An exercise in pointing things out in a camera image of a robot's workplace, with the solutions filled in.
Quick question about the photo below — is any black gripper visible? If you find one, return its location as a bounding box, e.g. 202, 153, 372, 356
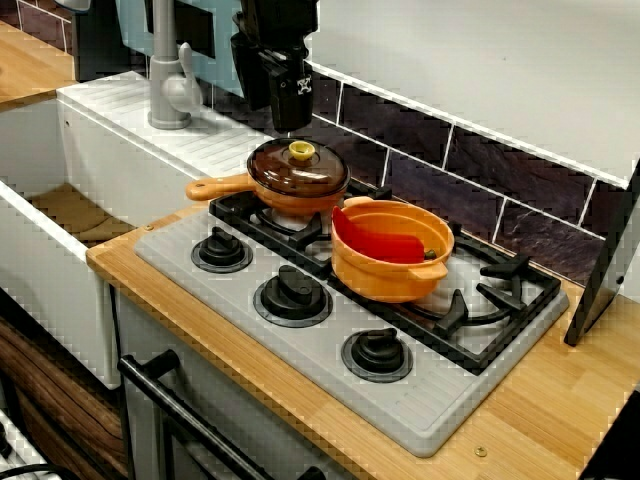
230, 17, 314, 134

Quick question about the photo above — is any glass lid with yellow knob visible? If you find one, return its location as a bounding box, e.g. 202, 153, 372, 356
245, 138, 351, 197

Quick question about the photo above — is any orange pan with handle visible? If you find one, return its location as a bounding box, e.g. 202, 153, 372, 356
184, 172, 350, 219

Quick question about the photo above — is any red toy pepper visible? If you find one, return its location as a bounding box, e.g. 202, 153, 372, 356
330, 205, 436, 264

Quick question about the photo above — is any orange two-handled pot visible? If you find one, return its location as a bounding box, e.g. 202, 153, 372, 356
330, 196, 455, 304

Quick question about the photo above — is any teal toy microwave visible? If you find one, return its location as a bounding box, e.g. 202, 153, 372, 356
115, 0, 251, 100

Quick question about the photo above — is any grey toy faucet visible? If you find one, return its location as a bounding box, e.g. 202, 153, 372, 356
147, 0, 205, 130

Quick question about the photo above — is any white sink unit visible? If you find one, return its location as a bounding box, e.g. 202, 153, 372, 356
0, 69, 301, 391

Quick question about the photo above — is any black stove knob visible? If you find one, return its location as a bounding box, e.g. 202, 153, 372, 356
189, 225, 255, 275
340, 327, 415, 384
252, 264, 334, 329

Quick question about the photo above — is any dark tiled backsplash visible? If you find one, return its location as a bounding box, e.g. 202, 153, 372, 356
14, 0, 629, 296

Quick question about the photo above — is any black box behind faucet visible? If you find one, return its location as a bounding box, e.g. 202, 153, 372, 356
72, 0, 151, 84

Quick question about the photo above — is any black stove grate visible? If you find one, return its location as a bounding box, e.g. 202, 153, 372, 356
208, 172, 562, 377

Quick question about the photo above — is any grey stove plate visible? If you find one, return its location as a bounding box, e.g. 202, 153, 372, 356
133, 199, 571, 459

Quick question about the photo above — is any grey oven cabinet front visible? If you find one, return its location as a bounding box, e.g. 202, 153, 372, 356
113, 292, 351, 480

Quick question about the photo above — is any black side panel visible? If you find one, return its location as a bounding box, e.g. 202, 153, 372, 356
563, 159, 640, 347

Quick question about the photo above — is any dark wood grain board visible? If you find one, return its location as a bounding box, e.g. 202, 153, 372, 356
0, 314, 130, 480

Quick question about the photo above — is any wooden countertop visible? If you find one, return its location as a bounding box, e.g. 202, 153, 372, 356
85, 164, 640, 480

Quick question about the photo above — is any black oven door handle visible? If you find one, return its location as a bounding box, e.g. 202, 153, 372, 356
117, 348, 329, 480

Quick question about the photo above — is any black cable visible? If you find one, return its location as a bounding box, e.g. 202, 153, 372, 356
0, 462, 64, 480

